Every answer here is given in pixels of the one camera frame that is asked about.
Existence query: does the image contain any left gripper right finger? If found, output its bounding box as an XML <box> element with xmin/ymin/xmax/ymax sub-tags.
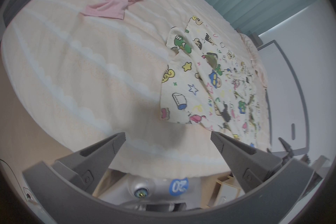
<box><xmin>210</xmin><ymin>131</ymin><xmax>283</xmax><ymax>195</ymax></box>

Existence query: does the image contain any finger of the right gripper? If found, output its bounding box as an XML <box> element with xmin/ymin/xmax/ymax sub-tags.
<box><xmin>278</xmin><ymin>137</ymin><xmax>294</xmax><ymax>159</ymax></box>

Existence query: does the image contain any white printed pyjama top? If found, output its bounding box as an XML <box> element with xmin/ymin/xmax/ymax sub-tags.
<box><xmin>159</xmin><ymin>16</ymin><xmax>263</xmax><ymax>147</ymax></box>

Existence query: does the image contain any grey bedside table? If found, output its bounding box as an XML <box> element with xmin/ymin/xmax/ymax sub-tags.
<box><xmin>245</xmin><ymin>30</ymin><xmax>263</xmax><ymax>46</ymax></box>

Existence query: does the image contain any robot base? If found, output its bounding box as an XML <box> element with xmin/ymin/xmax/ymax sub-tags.
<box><xmin>100</xmin><ymin>172</ymin><xmax>202</xmax><ymax>211</ymax></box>

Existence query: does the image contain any bed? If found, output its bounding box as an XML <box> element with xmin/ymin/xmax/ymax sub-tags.
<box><xmin>0</xmin><ymin>0</ymin><xmax>311</xmax><ymax>181</ymax></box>

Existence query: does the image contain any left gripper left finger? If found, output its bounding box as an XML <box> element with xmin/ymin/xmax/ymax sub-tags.
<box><xmin>53</xmin><ymin>132</ymin><xmax>127</xmax><ymax>195</ymax></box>

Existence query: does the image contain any pale pink pillow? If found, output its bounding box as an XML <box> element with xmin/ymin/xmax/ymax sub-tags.
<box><xmin>237</xmin><ymin>31</ymin><xmax>268</xmax><ymax>87</ymax></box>

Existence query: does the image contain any pale wooden frame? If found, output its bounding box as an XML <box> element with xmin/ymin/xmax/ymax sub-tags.
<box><xmin>210</xmin><ymin>174</ymin><xmax>246</xmax><ymax>208</ymax></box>

